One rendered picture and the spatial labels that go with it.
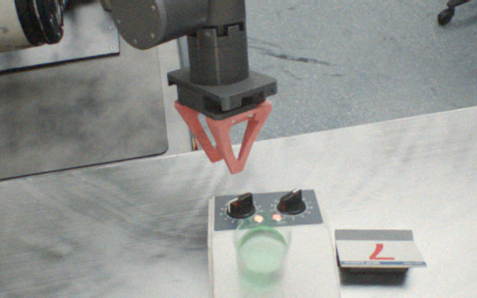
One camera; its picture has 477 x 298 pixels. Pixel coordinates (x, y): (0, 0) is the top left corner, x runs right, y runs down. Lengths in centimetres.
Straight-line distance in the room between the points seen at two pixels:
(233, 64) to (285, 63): 131
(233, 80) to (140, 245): 25
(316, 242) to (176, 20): 26
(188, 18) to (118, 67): 92
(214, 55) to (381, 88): 131
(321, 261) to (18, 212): 38
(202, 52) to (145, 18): 8
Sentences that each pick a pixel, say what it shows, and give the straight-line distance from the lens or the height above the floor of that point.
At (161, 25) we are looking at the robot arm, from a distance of 45.
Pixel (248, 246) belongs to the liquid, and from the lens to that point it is 54.
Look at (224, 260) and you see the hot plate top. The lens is 58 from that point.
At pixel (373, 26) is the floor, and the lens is 198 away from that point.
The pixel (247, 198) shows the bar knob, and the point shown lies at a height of 81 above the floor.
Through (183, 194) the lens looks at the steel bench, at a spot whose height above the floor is 75.
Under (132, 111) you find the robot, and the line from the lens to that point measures 130.
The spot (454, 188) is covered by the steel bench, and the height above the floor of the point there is 75.
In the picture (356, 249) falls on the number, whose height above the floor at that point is 77.
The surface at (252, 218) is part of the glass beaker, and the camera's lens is 52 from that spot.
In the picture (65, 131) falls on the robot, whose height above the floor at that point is 36.
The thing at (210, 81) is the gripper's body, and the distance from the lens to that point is 53.
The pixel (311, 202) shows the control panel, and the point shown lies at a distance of 65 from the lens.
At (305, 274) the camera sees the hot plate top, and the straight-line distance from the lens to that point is 57.
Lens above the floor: 137
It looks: 56 degrees down
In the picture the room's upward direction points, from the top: 6 degrees counter-clockwise
